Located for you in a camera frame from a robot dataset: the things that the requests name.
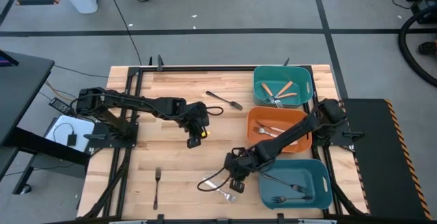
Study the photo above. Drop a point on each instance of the small black adapter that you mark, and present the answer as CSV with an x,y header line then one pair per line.
x,y
71,139

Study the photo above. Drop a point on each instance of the teal plastic bin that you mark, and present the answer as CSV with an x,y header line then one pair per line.
x,y
273,75

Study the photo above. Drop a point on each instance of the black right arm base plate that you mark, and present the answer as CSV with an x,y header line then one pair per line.
x,y
341,138

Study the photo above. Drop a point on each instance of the orange plastic bin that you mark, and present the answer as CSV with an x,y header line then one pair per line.
x,y
290,115

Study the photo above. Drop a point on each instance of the dark screen device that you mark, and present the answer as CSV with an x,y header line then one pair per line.
x,y
7,60

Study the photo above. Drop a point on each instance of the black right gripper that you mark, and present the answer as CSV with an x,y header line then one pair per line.
x,y
242,164

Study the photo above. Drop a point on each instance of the person's foot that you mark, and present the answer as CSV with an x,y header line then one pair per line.
x,y
428,48

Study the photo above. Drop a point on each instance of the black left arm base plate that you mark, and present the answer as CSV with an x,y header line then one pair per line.
x,y
102,142

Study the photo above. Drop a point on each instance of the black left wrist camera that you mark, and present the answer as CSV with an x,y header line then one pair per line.
x,y
194,142

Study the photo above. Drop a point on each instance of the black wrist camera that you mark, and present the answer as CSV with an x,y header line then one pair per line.
x,y
194,142
237,186

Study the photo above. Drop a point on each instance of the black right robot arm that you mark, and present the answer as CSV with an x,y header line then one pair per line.
x,y
293,135

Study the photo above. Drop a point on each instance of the black desk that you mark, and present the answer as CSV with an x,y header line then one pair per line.
x,y
20,91

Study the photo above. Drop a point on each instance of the blue plastic bin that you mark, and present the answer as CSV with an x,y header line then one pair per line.
x,y
307,176

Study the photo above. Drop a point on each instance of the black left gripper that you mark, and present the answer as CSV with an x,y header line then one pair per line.
x,y
198,118

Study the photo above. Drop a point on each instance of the black power brick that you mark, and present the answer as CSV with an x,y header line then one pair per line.
x,y
60,105

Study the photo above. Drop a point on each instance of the white flat box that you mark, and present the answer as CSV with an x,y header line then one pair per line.
x,y
85,128

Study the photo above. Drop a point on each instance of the black mat with hazard stripes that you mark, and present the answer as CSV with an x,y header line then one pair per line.
x,y
382,155

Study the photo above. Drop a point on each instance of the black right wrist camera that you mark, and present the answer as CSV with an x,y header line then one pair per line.
x,y
237,186

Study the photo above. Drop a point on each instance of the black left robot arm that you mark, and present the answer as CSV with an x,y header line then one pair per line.
x,y
147,102

